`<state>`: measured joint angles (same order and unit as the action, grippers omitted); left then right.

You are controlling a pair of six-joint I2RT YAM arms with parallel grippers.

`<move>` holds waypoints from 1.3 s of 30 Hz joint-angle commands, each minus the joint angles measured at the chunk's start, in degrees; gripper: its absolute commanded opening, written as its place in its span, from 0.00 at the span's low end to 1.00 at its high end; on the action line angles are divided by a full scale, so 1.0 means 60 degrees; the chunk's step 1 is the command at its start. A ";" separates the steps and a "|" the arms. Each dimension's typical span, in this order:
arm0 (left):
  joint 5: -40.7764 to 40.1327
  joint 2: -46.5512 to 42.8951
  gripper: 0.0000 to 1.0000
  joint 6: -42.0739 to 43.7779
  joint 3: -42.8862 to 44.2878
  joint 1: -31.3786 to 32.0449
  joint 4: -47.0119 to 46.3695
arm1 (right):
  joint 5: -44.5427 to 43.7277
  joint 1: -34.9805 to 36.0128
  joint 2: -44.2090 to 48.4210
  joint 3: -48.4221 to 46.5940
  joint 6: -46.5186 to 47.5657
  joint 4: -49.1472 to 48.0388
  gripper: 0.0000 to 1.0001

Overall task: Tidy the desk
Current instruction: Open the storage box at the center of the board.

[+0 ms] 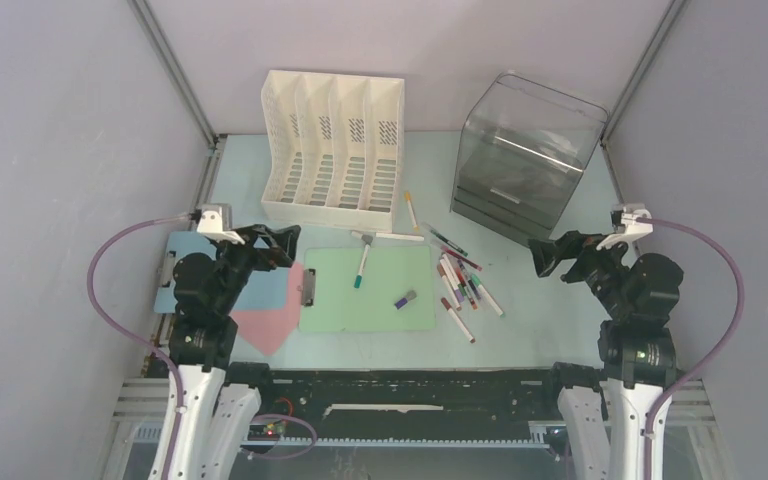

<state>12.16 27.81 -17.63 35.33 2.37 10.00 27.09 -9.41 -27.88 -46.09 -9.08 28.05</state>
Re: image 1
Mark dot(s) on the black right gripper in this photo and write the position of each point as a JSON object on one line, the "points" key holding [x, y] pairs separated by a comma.
{"points": [[546, 254]]}

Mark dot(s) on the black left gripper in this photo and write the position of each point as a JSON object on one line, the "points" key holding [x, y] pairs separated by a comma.
{"points": [[282, 243]]}

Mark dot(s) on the teal capped white marker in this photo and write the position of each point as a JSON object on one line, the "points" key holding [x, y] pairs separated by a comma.
{"points": [[367, 241]]}

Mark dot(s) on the transparent grey drawer box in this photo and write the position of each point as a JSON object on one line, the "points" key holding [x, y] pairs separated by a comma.
{"points": [[523, 150]]}

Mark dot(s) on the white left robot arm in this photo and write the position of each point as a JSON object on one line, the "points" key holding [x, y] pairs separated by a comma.
{"points": [[207, 415]]}

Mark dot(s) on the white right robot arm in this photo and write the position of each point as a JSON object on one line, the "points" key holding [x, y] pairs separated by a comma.
{"points": [[615, 420]]}

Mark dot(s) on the blue clipboard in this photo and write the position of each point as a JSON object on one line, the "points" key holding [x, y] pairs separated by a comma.
{"points": [[193, 282]]}

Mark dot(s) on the green capped white marker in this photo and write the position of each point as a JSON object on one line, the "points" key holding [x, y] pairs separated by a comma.
{"points": [[484, 292]]}

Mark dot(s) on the green clipboard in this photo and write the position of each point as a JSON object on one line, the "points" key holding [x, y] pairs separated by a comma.
{"points": [[389, 273]]}

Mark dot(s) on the pink paper sheet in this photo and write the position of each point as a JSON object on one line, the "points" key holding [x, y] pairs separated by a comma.
{"points": [[267, 330]]}

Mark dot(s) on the dark red pen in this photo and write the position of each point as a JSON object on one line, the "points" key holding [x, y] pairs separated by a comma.
{"points": [[461, 258]]}

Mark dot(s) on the green tipped dark pen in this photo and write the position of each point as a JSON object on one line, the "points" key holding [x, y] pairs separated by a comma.
{"points": [[445, 240]]}

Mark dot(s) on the white marker pen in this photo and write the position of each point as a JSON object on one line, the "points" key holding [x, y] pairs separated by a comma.
{"points": [[388, 236]]}

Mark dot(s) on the brown capped white marker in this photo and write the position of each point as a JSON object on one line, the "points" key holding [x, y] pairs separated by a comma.
{"points": [[448, 287]]}

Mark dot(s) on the white file organizer rack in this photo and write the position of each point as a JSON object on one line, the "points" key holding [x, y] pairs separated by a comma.
{"points": [[337, 149]]}

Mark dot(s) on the red capped white marker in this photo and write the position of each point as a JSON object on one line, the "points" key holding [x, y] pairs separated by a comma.
{"points": [[451, 311]]}

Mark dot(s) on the yellow capped pen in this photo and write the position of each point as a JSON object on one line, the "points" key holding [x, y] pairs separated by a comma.
{"points": [[411, 211]]}

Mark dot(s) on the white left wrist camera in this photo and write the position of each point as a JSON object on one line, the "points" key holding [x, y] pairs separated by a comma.
{"points": [[214, 223]]}

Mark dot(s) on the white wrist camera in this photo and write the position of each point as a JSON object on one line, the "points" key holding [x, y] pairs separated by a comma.
{"points": [[214, 223], [630, 223]]}

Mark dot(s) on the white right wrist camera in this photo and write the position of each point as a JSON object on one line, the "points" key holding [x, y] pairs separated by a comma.
{"points": [[630, 223]]}

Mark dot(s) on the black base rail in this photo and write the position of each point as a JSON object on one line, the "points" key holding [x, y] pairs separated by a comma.
{"points": [[459, 406]]}

